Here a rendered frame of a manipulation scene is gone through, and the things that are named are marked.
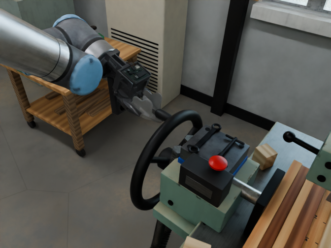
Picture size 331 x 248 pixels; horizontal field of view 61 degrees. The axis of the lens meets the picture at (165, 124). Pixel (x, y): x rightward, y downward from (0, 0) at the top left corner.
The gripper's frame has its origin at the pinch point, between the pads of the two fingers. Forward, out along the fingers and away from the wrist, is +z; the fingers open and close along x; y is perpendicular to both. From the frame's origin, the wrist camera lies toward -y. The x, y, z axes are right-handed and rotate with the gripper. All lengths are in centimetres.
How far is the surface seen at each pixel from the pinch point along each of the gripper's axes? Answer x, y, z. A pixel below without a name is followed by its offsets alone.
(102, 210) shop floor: 8, -99, -7
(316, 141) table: 18.2, 12.7, 31.9
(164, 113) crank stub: -0.7, 4.0, 1.0
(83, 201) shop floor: 6, -103, -18
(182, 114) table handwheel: 0.0, 7.2, 4.8
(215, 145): -9.0, 16.4, 15.4
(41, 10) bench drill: 73, -88, -152
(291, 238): -13.5, 17.3, 33.7
